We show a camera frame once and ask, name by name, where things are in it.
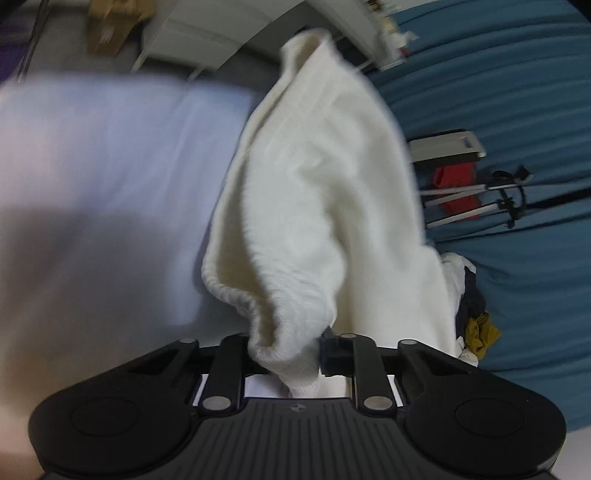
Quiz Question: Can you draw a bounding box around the silver tripod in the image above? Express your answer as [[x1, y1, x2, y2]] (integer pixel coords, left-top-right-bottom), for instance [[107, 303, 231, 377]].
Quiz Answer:
[[422, 168, 591, 229]]

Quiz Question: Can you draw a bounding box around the blue curtain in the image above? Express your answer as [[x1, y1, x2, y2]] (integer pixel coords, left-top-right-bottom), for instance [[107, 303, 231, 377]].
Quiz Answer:
[[369, 0, 591, 430]]

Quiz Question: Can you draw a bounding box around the red cloth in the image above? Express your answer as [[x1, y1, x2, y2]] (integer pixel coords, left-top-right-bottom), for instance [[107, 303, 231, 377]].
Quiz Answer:
[[433, 162, 481, 217]]

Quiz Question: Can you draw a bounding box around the dark cloth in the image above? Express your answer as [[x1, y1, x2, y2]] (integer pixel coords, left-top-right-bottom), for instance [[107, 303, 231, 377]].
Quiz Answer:
[[456, 270, 486, 342]]

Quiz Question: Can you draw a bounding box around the white desk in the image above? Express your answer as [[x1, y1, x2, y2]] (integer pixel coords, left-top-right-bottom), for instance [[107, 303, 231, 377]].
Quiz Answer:
[[131, 0, 409, 77]]

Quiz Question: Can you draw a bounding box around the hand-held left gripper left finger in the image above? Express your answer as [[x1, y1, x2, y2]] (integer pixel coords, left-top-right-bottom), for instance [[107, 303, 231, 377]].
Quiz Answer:
[[124, 333, 273, 418]]

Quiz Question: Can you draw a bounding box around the brown cardboard box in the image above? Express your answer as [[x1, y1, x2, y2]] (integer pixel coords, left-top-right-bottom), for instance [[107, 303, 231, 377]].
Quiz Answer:
[[88, 0, 146, 54]]

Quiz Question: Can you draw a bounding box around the grey standing panel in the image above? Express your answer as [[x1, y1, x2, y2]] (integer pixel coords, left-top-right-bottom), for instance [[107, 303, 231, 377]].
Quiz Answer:
[[409, 130, 486, 162]]

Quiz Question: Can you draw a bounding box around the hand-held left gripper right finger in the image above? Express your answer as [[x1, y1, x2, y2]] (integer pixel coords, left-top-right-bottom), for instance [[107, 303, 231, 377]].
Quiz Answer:
[[318, 327, 467, 418]]

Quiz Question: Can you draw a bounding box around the mustard yellow cloth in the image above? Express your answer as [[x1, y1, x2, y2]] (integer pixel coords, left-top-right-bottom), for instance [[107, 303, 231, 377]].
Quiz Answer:
[[464, 314, 502, 361]]

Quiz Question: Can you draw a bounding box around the white sweatshirt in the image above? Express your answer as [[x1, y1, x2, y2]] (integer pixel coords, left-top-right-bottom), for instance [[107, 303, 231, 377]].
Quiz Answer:
[[202, 28, 455, 398]]

